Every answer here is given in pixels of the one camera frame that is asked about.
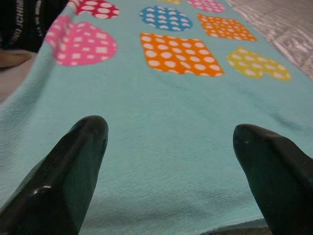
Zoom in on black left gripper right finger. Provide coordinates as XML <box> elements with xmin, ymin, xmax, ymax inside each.
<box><xmin>232</xmin><ymin>123</ymin><xmax>313</xmax><ymax>235</ymax></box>

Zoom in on person white shirt grey shorts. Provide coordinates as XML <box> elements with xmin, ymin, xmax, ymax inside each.
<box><xmin>0</xmin><ymin>47</ymin><xmax>34</xmax><ymax>69</ymax></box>

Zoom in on beige quilted mattress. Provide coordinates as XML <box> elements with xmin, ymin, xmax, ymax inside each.
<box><xmin>224</xmin><ymin>0</ymin><xmax>313</xmax><ymax>81</ymax></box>

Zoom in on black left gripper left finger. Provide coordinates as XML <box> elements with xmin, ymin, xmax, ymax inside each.
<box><xmin>0</xmin><ymin>115</ymin><xmax>109</xmax><ymax>235</ymax></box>

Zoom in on black patterned bag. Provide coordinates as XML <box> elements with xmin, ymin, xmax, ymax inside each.
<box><xmin>0</xmin><ymin>0</ymin><xmax>70</xmax><ymax>53</ymax></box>

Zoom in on teal blanket with colourful shapes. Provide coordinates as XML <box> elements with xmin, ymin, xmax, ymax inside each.
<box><xmin>0</xmin><ymin>0</ymin><xmax>313</xmax><ymax>235</ymax></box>

